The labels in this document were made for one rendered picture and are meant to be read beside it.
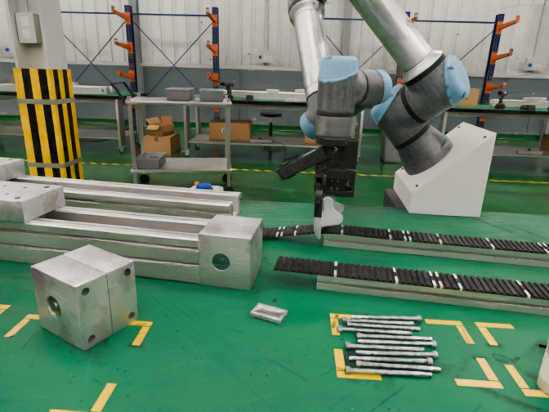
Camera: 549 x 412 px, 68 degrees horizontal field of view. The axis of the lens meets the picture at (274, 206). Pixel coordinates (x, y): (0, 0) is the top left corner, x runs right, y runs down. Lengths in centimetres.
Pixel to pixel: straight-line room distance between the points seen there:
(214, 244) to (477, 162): 74
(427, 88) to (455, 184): 26
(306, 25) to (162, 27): 775
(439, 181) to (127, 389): 89
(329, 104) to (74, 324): 56
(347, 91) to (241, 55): 764
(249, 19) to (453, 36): 382
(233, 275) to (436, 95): 71
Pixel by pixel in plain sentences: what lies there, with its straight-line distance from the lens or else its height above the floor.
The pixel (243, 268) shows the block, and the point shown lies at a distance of 69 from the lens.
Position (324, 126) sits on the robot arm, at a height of 104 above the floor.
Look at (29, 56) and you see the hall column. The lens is 418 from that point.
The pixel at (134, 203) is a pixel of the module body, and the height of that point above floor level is 84.
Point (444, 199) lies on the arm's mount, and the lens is 117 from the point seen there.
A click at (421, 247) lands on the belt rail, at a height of 80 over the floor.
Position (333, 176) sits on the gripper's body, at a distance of 82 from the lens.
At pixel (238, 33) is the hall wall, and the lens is 843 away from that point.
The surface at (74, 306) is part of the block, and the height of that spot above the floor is 85.
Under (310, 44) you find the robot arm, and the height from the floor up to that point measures 120.
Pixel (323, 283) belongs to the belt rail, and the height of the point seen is 79.
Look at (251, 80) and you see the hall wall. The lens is 835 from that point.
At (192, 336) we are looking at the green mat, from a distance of 61.
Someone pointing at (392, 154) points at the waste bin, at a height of 12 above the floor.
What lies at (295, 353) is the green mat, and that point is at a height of 78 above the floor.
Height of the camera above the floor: 113
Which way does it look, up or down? 18 degrees down
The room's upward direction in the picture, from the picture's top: 2 degrees clockwise
